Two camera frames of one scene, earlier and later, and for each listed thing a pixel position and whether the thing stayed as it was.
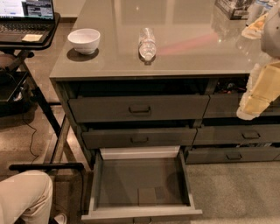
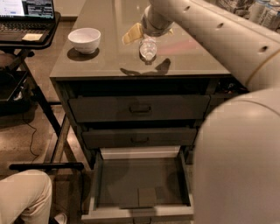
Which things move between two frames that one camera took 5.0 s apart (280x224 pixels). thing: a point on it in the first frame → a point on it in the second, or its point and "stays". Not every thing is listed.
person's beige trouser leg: [28, 196] stays
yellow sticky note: [31, 38] stays
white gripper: [271, 36] → [153, 28]
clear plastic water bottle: [147, 45] stays
